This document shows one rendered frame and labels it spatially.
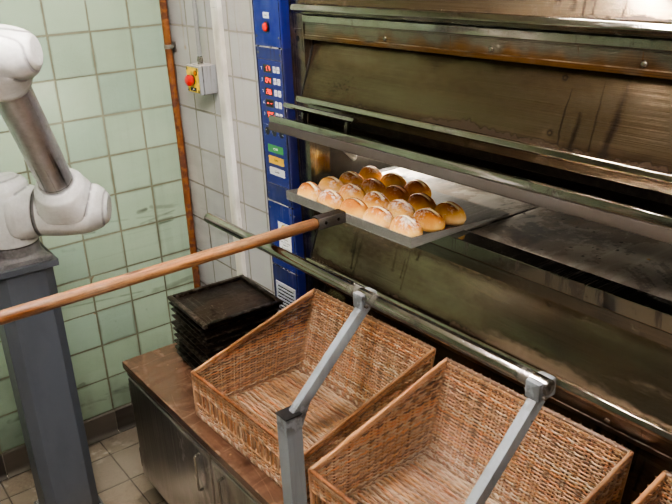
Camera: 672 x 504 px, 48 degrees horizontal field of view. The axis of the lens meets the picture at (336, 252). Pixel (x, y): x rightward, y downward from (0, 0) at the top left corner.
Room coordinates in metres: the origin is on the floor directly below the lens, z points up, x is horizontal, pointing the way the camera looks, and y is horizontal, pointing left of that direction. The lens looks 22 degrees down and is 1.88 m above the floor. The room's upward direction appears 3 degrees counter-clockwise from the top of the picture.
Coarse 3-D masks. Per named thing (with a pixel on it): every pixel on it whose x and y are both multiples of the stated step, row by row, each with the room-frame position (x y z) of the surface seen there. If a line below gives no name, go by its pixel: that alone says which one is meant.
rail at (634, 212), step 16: (304, 128) 2.06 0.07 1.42; (320, 128) 2.00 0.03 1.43; (368, 144) 1.84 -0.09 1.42; (384, 144) 1.79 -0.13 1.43; (416, 160) 1.70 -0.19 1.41; (432, 160) 1.65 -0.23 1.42; (448, 160) 1.62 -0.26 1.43; (480, 176) 1.54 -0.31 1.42; (496, 176) 1.50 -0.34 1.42; (512, 176) 1.48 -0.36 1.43; (544, 192) 1.40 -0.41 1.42; (560, 192) 1.37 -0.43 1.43; (576, 192) 1.35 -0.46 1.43; (608, 208) 1.29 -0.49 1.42; (624, 208) 1.26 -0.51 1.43; (640, 208) 1.25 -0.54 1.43; (656, 224) 1.21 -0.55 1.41
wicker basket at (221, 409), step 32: (288, 320) 2.17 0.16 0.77; (320, 320) 2.18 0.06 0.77; (224, 352) 2.02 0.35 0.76; (256, 352) 2.09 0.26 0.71; (288, 352) 2.16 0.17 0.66; (320, 352) 2.14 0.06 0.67; (352, 352) 2.04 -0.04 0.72; (384, 352) 1.94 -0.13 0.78; (416, 352) 1.85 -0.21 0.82; (192, 384) 1.95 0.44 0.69; (224, 384) 2.01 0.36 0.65; (288, 384) 2.09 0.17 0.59; (352, 384) 2.00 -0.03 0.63; (384, 384) 1.91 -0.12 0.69; (224, 416) 1.92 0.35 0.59; (256, 416) 1.92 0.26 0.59; (320, 416) 1.90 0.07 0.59; (352, 416) 1.63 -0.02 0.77; (256, 448) 1.69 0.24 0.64; (320, 448) 1.56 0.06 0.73
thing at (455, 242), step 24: (456, 240) 1.79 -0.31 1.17; (480, 240) 1.77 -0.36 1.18; (504, 264) 1.66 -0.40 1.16; (528, 264) 1.61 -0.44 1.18; (552, 264) 1.60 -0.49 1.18; (552, 288) 1.55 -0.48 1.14; (576, 288) 1.50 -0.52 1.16; (600, 288) 1.46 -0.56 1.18; (624, 288) 1.45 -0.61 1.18; (624, 312) 1.40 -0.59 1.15; (648, 312) 1.36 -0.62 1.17
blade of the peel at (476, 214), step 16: (288, 192) 2.17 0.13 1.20; (432, 192) 2.16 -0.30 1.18; (320, 208) 2.04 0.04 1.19; (464, 208) 2.01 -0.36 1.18; (480, 208) 2.00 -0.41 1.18; (352, 224) 1.92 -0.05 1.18; (368, 224) 1.87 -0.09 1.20; (464, 224) 1.85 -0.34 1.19; (400, 240) 1.77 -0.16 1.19; (416, 240) 1.74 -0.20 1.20; (432, 240) 1.78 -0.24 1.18
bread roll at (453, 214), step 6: (438, 204) 1.92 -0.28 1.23; (444, 204) 1.90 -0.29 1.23; (450, 204) 1.89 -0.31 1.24; (456, 204) 1.89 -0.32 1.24; (438, 210) 1.90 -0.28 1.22; (444, 210) 1.88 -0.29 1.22; (450, 210) 1.88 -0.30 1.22; (456, 210) 1.87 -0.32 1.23; (462, 210) 1.88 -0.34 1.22; (444, 216) 1.88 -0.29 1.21; (450, 216) 1.87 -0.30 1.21; (456, 216) 1.86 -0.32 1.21; (462, 216) 1.87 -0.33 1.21; (450, 222) 1.87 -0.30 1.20; (456, 222) 1.86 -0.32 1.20; (462, 222) 1.86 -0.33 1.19
